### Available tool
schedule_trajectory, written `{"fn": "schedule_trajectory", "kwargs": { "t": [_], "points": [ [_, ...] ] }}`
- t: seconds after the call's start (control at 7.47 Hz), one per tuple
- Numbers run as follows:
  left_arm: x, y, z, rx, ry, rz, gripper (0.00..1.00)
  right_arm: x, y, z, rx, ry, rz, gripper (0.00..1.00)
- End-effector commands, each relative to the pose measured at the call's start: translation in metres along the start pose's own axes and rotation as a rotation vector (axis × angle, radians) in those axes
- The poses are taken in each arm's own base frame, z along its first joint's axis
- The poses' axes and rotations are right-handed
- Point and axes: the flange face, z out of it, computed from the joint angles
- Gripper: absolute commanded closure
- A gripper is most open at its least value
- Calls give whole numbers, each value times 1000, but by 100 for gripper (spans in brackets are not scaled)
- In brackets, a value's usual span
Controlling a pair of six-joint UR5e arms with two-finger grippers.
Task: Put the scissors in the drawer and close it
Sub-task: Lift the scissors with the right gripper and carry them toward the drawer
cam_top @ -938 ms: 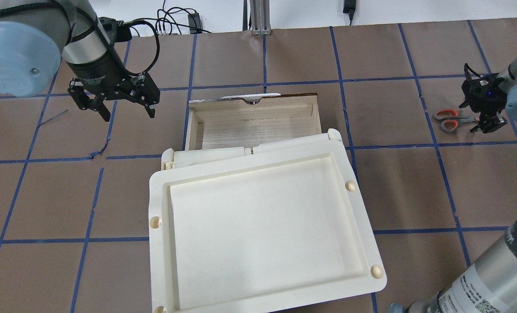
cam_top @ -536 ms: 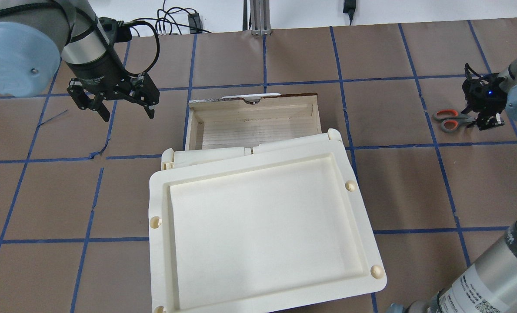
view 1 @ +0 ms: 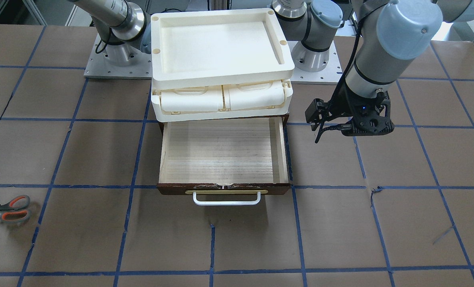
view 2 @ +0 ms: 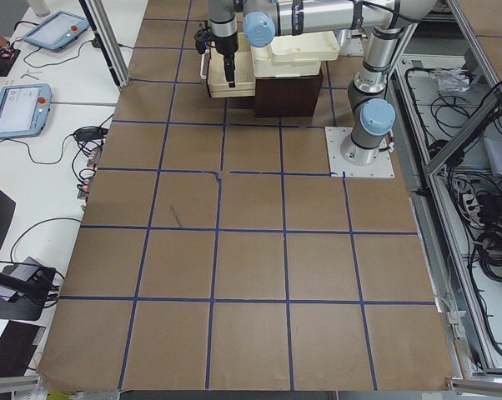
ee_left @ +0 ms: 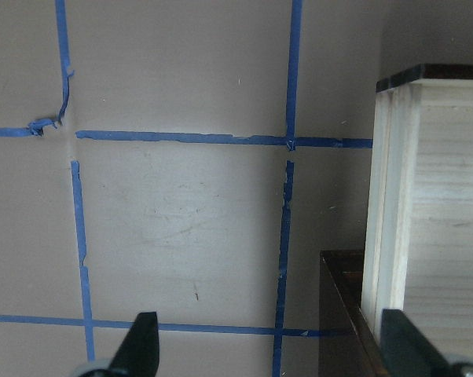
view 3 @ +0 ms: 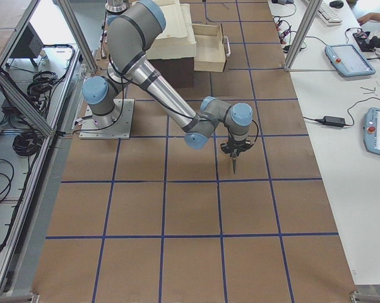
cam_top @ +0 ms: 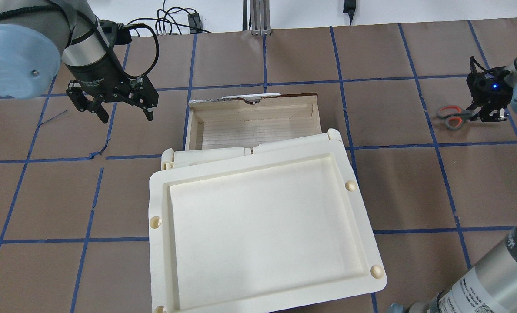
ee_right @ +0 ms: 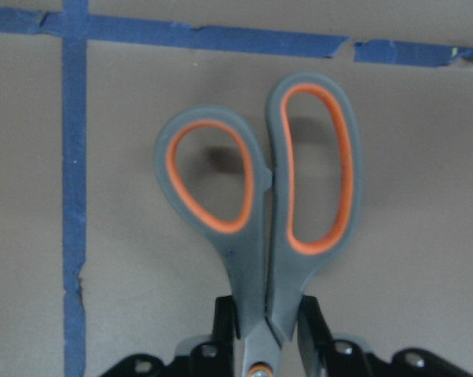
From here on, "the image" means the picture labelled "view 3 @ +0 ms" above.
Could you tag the black power adapter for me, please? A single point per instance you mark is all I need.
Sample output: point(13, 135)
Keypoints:
point(333, 121)

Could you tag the lower blue teach pendant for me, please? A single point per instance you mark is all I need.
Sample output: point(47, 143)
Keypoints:
point(372, 130)

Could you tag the white keyboard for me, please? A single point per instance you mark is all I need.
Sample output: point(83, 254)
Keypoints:
point(328, 16)

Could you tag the blue teach pendant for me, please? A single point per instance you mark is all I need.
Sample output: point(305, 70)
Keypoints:
point(372, 130)
point(348, 60)

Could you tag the person's hand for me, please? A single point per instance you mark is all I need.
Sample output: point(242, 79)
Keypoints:
point(373, 17)

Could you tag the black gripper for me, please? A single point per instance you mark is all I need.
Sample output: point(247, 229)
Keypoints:
point(235, 149)

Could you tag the cream plastic tray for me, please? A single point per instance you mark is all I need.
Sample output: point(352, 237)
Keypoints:
point(177, 40)

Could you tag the wooden drawer with white handle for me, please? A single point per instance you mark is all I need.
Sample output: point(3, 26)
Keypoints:
point(212, 48)

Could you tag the aluminium frame post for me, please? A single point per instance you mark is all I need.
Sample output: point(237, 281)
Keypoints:
point(302, 31)

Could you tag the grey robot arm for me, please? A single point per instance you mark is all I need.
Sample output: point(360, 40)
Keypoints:
point(129, 36)

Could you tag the upper blue teach pendant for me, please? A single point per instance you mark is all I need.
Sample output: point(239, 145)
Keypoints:
point(348, 60)

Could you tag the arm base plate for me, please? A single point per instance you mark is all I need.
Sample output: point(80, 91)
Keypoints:
point(116, 125)

